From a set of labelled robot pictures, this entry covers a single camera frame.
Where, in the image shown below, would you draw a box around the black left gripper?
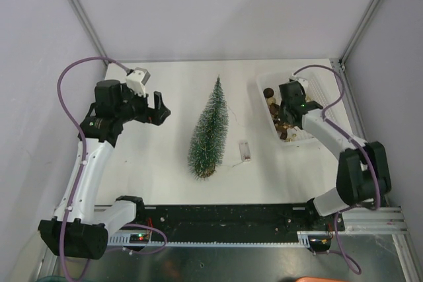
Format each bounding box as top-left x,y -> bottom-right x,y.
115,83 -> 169,125

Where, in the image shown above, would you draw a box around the white perforated plastic basket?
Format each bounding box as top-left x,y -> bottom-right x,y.
256,71 -> 330,147

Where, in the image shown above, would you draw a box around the small green bottlebrush christmas tree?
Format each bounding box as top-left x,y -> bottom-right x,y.
187,77 -> 229,179

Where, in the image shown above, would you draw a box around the clear light string battery box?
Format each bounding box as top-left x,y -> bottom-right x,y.
239,140 -> 251,162

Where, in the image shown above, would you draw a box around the thin copper wire string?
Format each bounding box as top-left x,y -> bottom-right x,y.
198,105 -> 247,169

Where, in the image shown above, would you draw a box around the dark brown bauble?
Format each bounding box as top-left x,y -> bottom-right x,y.
269,104 -> 280,116
263,87 -> 274,98

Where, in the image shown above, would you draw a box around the brown ribbon bow ornaments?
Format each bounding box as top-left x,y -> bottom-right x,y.
274,119 -> 297,141

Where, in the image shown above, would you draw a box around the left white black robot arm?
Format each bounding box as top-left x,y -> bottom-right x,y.
38,80 -> 171,260

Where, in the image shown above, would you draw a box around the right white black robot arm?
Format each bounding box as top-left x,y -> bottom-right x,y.
279,80 -> 391,230

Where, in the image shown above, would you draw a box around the small gold glitter bauble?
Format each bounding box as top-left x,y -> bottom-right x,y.
266,97 -> 276,106

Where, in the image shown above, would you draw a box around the dark brown bauble top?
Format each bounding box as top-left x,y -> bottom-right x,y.
263,87 -> 274,98

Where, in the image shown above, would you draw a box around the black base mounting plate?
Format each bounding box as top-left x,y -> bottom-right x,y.
126,203 -> 345,238

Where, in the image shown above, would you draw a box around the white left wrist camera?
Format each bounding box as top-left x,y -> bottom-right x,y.
126,67 -> 151,98

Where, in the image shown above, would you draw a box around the white slotted cable duct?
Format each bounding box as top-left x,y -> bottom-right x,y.
107,230 -> 333,248

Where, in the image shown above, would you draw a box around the right aluminium frame post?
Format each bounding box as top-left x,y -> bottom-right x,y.
339,0 -> 383,65

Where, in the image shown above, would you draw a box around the aluminium frame post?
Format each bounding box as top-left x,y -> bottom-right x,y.
339,0 -> 383,65
67,0 -> 107,57

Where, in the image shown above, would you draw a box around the left aluminium frame post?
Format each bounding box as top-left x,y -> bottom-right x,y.
67,0 -> 107,57

